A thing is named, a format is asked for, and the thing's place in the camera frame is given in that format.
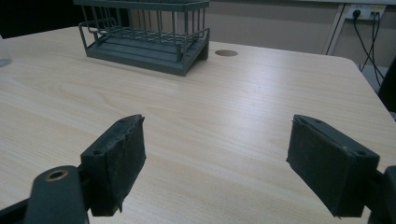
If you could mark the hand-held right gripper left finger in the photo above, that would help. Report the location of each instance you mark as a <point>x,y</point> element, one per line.
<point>115,161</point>

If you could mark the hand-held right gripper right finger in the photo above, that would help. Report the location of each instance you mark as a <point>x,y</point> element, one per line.
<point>330,168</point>

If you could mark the black chair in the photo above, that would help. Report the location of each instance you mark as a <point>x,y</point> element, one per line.
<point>388,87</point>

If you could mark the white metal table leg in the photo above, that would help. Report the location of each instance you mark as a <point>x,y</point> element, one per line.
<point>335,28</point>

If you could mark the white wall power socket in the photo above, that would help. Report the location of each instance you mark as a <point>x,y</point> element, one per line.
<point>366,11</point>

